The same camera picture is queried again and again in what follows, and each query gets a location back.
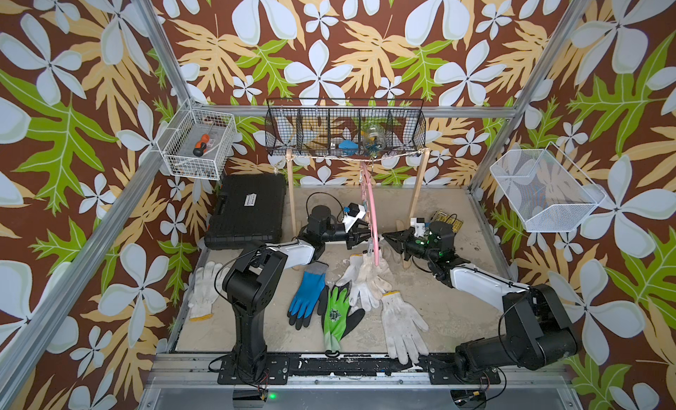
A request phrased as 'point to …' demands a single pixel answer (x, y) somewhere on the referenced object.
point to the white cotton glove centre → (355, 278)
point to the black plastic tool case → (247, 211)
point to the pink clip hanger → (368, 201)
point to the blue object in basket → (349, 147)
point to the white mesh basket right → (547, 190)
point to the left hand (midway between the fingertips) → (375, 226)
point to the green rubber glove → (337, 317)
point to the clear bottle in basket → (376, 135)
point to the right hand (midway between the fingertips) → (381, 233)
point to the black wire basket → (344, 128)
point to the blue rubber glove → (308, 294)
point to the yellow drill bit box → (445, 217)
